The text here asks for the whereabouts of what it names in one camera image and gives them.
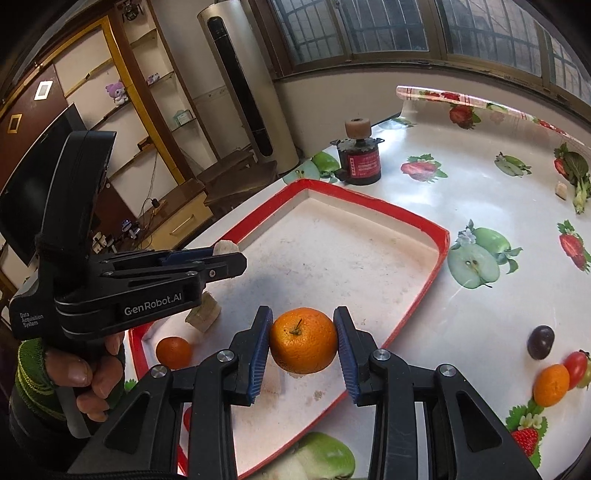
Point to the yellow wooden low cabinet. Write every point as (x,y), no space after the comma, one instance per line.
(180,221)

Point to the white tower air conditioner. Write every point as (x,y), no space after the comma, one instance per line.
(249,92)

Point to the black flat television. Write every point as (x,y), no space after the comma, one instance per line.
(27,194)

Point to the dark purple plum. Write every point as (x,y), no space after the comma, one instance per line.
(540,342)

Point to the person's left hand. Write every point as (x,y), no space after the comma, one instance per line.
(99,369)

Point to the brown wooden stool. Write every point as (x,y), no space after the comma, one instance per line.
(235,180)

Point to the purple plush toy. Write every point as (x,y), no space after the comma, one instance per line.
(116,92)

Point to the tan wood chunk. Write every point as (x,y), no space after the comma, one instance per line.
(226,247)
(203,314)

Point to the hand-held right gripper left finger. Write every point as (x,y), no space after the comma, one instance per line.
(256,364)

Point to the person's left forearm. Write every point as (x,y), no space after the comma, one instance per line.
(32,383)

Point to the small red tomato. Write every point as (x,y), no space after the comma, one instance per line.
(575,369)

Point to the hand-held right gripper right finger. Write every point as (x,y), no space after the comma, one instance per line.
(348,364)

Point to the green tomato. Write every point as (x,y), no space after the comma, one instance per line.
(587,374)

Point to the small pale chunk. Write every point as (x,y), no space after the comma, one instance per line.
(561,189)

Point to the leafy green vegetable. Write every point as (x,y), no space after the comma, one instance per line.
(577,175)

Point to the pale green box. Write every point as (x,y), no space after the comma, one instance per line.
(182,117)

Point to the orange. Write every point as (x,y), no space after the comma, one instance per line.
(551,385)
(303,340)
(173,351)

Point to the red rimmed white tray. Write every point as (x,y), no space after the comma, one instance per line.
(323,258)

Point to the yellow framed shelf cabinet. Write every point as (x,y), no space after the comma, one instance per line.
(152,115)

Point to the barred window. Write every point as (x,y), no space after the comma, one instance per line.
(392,23)

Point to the red label motor, tan wheel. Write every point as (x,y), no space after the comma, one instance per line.
(360,159)

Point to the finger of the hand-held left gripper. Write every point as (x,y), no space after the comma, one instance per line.
(221,267)
(184,255)

